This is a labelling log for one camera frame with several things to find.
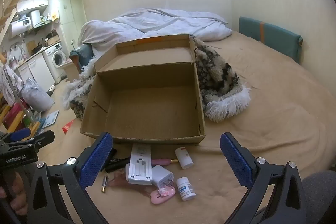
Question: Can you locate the wooden rack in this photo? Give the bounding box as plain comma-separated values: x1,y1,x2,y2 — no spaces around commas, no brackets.
0,93,42,135

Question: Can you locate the glossy black cylinder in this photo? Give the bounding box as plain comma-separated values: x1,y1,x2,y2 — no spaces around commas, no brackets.
104,157,130,172

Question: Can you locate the white washing machine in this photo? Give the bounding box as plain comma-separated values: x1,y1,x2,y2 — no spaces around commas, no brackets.
42,43,69,83

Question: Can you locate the grey plastic bag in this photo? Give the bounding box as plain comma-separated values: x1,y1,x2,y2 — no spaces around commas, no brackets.
21,77,54,112

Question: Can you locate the tall white wardrobe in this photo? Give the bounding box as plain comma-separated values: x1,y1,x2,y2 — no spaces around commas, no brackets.
54,0,87,28

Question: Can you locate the fuzzy patterned blanket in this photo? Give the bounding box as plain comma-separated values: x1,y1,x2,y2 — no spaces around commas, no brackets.
62,34,252,123

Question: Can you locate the white water heater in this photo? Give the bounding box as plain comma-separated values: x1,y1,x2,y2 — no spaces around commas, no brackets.
7,17,33,39

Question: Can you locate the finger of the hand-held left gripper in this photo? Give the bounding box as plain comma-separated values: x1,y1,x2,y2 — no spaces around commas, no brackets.
0,127,31,145
26,130,55,153

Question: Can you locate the white remote control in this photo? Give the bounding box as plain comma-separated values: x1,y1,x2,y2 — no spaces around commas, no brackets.
130,144,153,180

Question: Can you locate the white wall cabinet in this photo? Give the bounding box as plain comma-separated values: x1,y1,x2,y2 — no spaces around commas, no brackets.
17,0,49,13

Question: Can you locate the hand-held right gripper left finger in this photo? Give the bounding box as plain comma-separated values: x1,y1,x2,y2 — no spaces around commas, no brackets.
26,132,113,224

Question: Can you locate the white duvet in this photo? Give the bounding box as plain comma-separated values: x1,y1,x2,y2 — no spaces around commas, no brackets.
79,7,233,52

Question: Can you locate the white blue-label pill bottle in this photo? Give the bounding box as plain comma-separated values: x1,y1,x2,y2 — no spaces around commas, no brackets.
176,177,197,201

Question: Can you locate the pink plush keychain charm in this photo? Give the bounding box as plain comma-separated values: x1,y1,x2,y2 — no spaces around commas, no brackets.
150,185,176,206

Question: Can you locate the red box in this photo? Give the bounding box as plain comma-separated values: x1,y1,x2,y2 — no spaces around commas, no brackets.
62,120,75,134

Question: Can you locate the white cylindrical boiler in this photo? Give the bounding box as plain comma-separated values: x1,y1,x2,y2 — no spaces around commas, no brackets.
28,10,42,29

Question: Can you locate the white charger adapter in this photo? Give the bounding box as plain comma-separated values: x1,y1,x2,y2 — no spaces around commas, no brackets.
152,165,174,189

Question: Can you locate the blue bathroom scale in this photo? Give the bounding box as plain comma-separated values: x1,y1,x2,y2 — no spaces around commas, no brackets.
42,110,60,128

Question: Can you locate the dark teal cloth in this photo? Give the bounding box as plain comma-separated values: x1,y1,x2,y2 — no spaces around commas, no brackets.
70,44,95,75

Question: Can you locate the white red-label bottle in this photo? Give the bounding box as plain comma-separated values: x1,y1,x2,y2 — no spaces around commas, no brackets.
175,147,194,169

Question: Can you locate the white hanging cloth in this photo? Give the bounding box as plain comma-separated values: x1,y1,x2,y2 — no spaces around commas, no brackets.
0,65,24,98

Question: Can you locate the person's left hand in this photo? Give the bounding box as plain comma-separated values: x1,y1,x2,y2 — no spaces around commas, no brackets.
0,171,28,215

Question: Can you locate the teal wall cushion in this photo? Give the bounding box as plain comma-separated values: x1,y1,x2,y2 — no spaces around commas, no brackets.
238,16,303,65

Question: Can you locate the cardboard box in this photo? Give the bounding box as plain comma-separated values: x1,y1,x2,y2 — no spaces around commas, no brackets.
79,34,206,146

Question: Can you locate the white floor cabinet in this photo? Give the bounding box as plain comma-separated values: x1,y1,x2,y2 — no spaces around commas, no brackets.
17,52,57,88

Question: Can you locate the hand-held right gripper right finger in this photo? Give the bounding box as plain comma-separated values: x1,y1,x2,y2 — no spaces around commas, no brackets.
220,132,306,224

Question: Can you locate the pink bottle with gold tip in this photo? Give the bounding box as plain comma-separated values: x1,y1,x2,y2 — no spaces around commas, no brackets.
151,158,179,165

